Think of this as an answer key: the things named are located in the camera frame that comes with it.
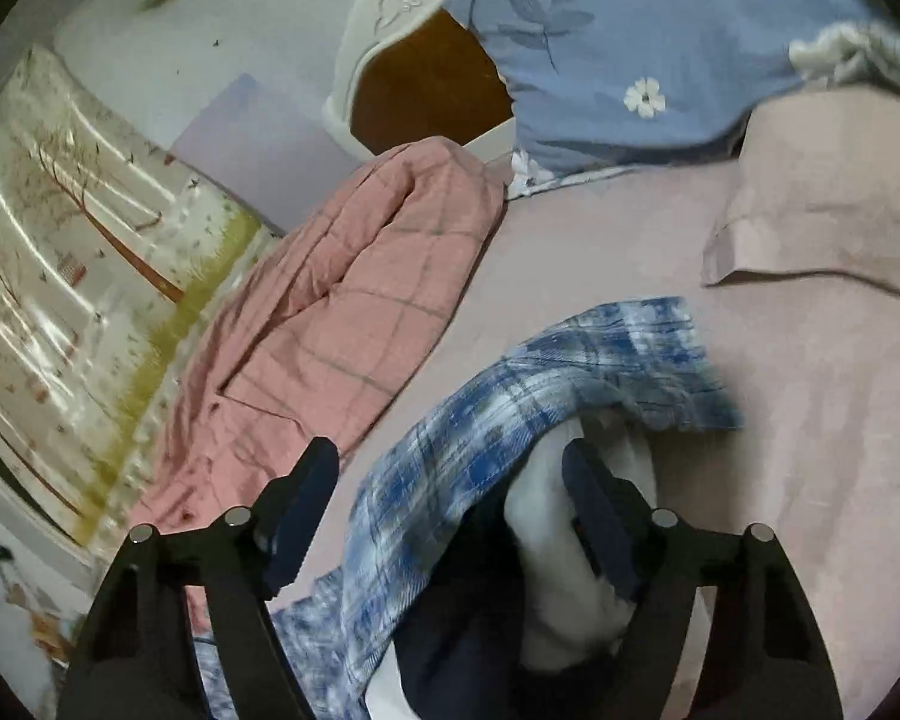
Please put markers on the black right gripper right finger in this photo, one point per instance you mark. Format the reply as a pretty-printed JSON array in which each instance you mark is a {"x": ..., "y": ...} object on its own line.
[{"x": 734, "y": 601}]

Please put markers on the blue white plaid shirt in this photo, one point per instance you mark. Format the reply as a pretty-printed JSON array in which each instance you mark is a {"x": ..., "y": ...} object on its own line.
[{"x": 641, "y": 356}]

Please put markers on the white folded garment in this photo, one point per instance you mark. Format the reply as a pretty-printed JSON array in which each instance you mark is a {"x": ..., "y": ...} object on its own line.
[{"x": 572, "y": 612}]

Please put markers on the pink bed sheet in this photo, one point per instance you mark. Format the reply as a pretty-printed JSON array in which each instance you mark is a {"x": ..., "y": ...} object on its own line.
[{"x": 813, "y": 363}]

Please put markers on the navy blue garment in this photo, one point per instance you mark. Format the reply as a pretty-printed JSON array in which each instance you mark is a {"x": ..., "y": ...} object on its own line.
[{"x": 458, "y": 646}]

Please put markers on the pink plaid quilt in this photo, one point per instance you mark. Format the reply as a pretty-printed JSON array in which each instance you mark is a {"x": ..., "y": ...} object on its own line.
[{"x": 325, "y": 333}]

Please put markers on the tree print curtain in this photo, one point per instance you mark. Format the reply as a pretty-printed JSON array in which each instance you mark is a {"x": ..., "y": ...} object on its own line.
[{"x": 114, "y": 257}]

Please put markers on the pink pillow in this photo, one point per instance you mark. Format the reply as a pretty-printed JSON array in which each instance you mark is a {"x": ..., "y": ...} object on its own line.
[{"x": 819, "y": 191}]

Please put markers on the blue floral pillow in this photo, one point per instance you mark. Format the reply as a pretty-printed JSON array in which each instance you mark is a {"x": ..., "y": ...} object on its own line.
[{"x": 600, "y": 87}]

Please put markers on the white brown headboard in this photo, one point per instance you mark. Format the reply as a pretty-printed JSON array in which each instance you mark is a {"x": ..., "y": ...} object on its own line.
[{"x": 406, "y": 70}]

